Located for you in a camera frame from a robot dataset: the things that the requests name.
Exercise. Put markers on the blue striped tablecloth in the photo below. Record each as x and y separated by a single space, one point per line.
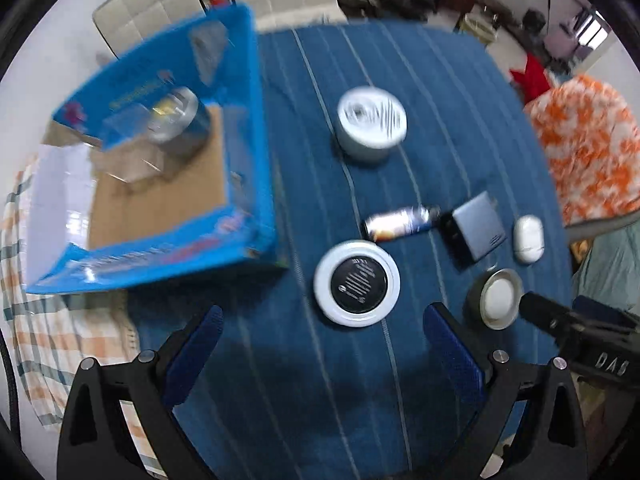
310 400

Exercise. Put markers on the tall white round tin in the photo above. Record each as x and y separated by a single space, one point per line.
371 122

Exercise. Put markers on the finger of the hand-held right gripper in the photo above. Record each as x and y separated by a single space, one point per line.
537 307
600 309

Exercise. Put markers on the clear plastic box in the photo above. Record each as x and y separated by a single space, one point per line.
127 147

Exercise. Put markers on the white earbuds case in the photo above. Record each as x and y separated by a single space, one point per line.
528 238

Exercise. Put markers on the grey green cloth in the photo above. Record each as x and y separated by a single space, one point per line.
610 260

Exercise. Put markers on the grey power adapter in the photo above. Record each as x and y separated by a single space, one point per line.
474 232

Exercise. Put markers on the small silver round tin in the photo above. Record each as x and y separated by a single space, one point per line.
495 297

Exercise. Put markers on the white tin black label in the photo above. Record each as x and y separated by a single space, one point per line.
356 290

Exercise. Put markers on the orange teal checkered cloth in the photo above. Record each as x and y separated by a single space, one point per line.
35 320

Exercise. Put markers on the red cloth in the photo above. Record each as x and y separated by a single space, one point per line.
530 77

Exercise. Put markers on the blue cardboard box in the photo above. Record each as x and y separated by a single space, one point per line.
150 220

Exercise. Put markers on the orange white floral cloth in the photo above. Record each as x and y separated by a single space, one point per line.
585 150

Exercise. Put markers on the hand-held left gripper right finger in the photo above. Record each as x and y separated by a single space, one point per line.
451 352

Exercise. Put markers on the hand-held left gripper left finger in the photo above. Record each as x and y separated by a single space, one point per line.
196 352

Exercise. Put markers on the small printed metal can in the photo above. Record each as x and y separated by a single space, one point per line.
400 221

